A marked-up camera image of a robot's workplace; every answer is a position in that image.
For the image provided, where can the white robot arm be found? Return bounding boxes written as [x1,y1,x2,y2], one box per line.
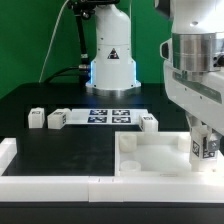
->
[86,0,224,159]

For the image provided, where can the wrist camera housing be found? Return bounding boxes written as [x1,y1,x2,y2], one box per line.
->
[160,39,172,61]

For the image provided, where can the black cable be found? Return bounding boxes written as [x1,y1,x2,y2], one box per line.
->
[43,64,92,84]

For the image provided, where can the white U-shaped obstacle fence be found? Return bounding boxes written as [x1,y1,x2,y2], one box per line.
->
[0,138,224,203]

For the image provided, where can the black camera stand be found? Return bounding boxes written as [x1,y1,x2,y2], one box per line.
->
[67,0,120,64]

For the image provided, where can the white cable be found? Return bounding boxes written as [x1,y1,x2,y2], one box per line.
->
[38,0,72,84]

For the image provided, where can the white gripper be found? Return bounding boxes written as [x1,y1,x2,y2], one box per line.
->
[163,61,224,158]

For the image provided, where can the white sheet with markers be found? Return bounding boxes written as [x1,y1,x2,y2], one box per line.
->
[66,109,148,125]

